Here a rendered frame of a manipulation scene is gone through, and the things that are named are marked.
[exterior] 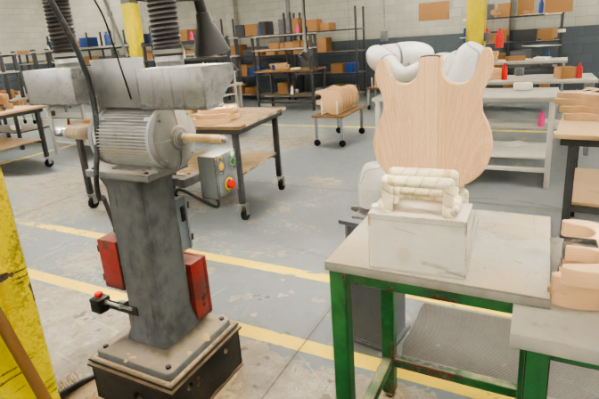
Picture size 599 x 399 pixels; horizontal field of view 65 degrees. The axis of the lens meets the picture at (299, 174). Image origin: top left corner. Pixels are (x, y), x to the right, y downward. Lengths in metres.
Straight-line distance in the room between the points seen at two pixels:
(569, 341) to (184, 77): 1.31
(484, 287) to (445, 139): 0.43
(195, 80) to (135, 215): 0.72
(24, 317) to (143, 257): 1.03
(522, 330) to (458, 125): 0.58
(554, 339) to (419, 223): 0.41
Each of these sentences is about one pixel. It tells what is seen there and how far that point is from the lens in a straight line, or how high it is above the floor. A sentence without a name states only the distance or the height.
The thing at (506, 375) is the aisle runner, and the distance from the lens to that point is 2.59.
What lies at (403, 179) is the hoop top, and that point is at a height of 1.21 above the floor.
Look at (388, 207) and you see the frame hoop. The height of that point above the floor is 1.12.
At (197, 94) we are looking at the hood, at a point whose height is 1.44.
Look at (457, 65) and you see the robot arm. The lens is 1.75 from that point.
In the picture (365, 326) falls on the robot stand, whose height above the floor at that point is 0.11.
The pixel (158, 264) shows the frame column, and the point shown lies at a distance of 2.15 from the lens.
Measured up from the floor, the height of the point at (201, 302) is 0.40.
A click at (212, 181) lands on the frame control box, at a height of 1.01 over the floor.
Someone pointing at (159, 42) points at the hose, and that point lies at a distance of 1.73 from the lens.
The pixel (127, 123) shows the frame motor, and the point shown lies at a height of 1.32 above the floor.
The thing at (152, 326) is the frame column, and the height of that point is 0.40.
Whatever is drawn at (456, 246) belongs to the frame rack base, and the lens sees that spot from 1.34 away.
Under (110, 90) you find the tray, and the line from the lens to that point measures 2.02.
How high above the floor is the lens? 1.60
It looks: 16 degrees down
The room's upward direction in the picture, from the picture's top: 4 degrees counter-clockwise
